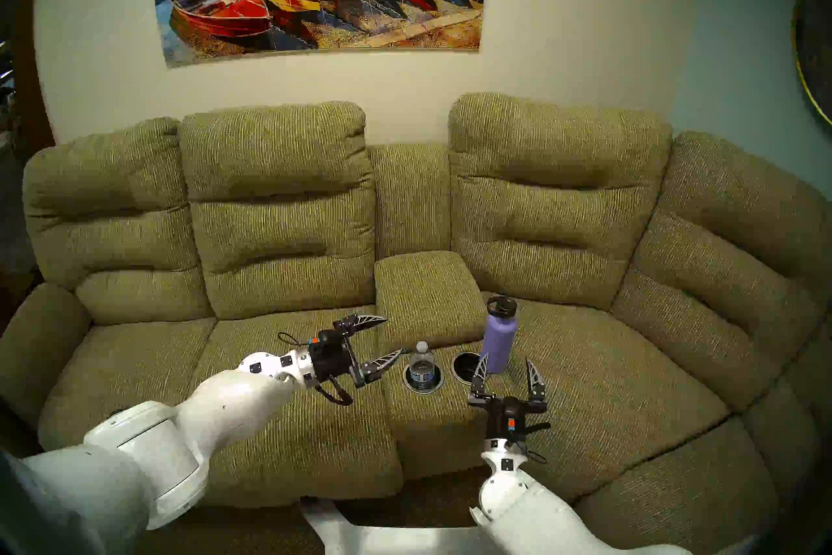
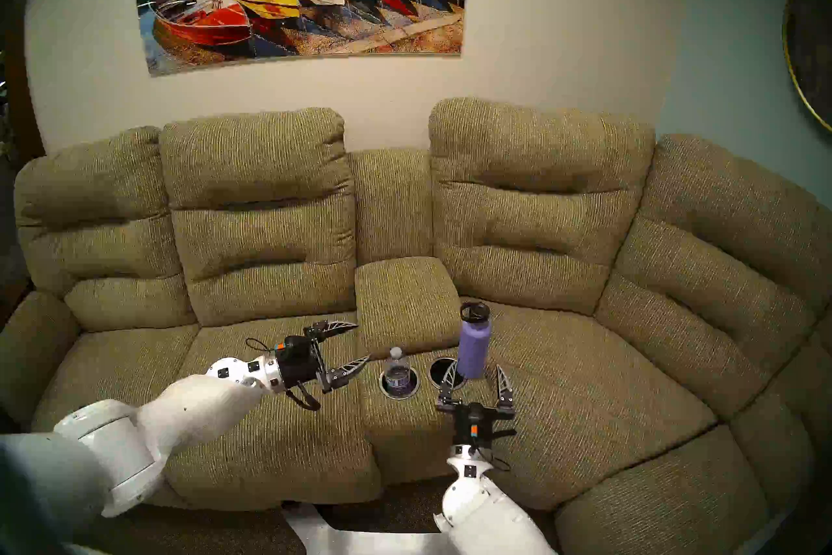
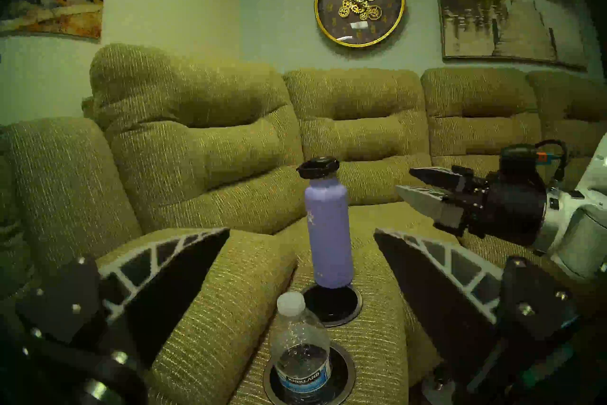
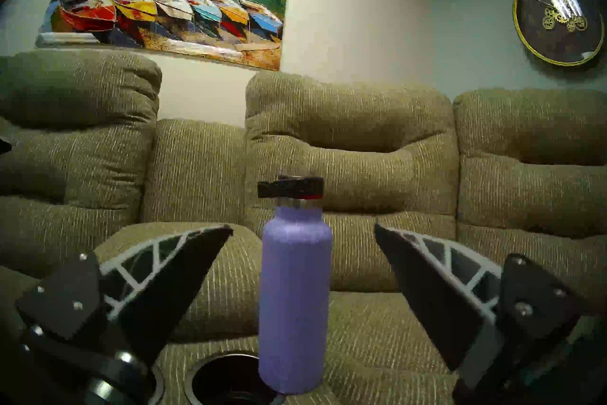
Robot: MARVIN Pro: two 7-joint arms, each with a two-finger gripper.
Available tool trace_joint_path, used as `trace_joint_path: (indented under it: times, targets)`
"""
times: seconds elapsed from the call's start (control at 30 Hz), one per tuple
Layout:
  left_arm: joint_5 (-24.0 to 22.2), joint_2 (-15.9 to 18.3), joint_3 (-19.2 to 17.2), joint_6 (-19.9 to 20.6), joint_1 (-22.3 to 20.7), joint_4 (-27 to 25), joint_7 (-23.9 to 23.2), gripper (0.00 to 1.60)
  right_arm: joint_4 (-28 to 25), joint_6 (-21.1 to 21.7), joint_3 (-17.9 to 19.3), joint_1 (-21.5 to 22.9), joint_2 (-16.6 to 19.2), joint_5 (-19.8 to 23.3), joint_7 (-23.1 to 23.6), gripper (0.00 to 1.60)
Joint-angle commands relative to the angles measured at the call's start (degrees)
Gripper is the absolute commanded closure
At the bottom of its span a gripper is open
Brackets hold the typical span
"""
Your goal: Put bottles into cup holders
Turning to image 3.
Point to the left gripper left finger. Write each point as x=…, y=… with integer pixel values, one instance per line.
x=161, y=280

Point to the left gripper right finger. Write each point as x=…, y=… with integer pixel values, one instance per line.
x=441, y=295

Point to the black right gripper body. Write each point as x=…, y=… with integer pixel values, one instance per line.
x=514, y=204

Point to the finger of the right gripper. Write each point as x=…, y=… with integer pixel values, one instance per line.
x=438, y=176
x=429, y=207

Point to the purple metal flask bottle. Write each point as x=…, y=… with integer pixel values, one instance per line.
x=328, y=228

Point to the clear plastic water bottle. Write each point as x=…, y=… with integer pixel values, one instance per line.
x=301, y=352

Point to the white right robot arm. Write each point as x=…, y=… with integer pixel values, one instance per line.
x=578, y=228

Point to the black metal-rimmed cup holder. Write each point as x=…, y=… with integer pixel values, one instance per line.
x=344, y=371
x=342, y=310

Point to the olive sofa console armrest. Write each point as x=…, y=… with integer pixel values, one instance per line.
x=227, y=304

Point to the olive green fabric sofa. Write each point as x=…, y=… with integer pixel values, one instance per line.
x=199, y=143

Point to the lake dock wall picture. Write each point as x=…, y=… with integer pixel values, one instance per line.
x=512, y=5

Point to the round gold-rimmed wall clock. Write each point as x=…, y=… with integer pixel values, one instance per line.
x=359, y=5

